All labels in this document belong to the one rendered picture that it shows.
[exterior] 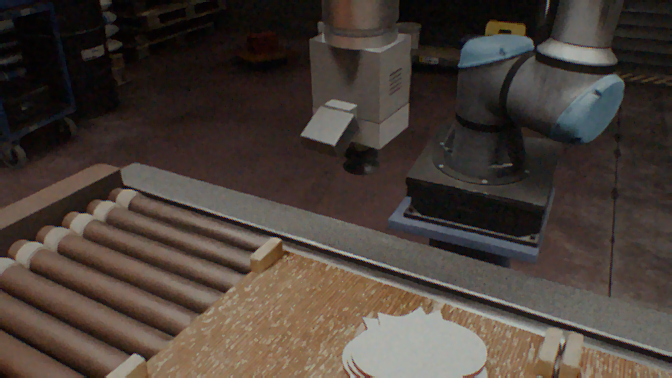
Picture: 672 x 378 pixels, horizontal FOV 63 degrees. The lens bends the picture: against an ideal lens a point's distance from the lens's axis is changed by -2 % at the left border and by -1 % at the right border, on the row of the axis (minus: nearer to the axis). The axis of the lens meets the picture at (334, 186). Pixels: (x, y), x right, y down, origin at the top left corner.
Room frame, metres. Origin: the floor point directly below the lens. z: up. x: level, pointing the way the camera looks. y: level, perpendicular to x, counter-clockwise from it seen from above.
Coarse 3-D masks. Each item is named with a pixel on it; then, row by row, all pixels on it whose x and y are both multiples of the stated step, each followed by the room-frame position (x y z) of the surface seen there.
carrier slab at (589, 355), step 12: (564, 348) 0.48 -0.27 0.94; (588, 348) 0.48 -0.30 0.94; (588, 360) 0.46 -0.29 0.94; (600, 360) 0.46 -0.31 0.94; (612, 360) 0.46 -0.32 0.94; (624, 360) 0.46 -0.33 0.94; (588, 372) 0.44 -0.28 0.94; (600, 372) 0.44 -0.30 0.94; (612, 372) 0.44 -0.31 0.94; (624, 372) 0.44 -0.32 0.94; (636, 372) 0.44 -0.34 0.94; (648, 372) 0.44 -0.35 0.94; (660, 372) 0.44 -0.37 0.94
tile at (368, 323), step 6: (414, 312) 0.52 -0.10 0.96; (420, 312) 0.52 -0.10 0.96; (366, 318) 0.51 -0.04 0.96; (366, 324) 0.50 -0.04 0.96; (372, 324) 0.50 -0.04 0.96; (378, 324) 0.50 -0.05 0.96; (456, 324) 0.50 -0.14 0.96; (348, 348) 0.46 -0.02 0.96; (348, 354) 0.45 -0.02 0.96; (348, 360) 0.44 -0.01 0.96; (348, 366) 0.44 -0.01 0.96; (354, 372) 0.42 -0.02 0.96
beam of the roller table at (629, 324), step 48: (144, 192) 0.91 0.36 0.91; (192, 192) 0.90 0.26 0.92; (240, 192) 0.90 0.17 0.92; (288, 240) 0.75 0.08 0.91; (336, 240) 0.74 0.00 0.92; (384, 240) 0.74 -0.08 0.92; (480, 288) 0.62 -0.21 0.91; (528, 288) 0.62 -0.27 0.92; (576, 288) 0.62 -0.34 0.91; (624, 336) 0.52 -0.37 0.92
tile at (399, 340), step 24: (360, 336) 0.47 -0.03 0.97; (384, 336) 0.47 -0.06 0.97; (408, 336) 0.47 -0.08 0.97; (432, 336) 0.47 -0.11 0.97; (456, 336) 0.47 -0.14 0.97; (360, 360) 0.43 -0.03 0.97; (384, 360) 0.43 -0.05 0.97; (408, 360) 0.43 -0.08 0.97; (432, 360) 0.43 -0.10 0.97; (456, 360) 0.43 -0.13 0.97; (480, 360) 0.43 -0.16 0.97
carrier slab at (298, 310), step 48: (240, 288) 0.59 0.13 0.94; (288, 288) 0.59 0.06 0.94; (336, 288) 0.59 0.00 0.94; (384, 288) 0.59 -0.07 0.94; (192, 336) 0.50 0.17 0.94; (240, 336) 0.50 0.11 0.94; (288, 336) 0.50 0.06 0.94; (336, 336) 0.50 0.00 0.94; (480, 336) 0.50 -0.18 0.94; (528, 336) 0.50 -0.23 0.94
